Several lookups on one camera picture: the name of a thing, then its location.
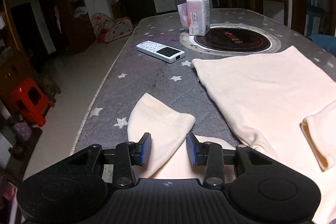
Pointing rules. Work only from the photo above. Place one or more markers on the polka dot play tent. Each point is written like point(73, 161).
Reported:
point(108, 30)

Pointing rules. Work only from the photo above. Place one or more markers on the dark wooden shelf cabinet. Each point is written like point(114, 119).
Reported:
point(70, 34)

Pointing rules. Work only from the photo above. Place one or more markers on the blue upholstered chair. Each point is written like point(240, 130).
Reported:
point(326, 42)

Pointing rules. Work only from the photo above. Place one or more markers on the red plastic stool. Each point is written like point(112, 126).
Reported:
point(30, 101)

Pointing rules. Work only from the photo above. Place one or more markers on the white remote control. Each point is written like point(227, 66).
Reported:
point(163, 52)

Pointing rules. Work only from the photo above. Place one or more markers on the round black induction cooker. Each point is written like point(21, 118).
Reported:
point(230, 39)

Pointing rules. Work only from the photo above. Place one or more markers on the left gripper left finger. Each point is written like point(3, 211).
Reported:
point(126, 156)

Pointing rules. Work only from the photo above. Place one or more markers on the grey star tablecloth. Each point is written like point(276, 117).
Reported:
point(133, 74)

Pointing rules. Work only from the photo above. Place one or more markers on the cream white garment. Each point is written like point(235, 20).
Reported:
point(279, 104)

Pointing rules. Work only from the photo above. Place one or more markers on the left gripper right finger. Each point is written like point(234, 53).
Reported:
point(208, 154)

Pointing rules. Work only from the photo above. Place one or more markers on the white tissue pack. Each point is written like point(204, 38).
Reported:
point(195, 16)

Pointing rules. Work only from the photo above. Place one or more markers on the dark wooden side table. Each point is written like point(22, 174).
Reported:
point(272, 8)

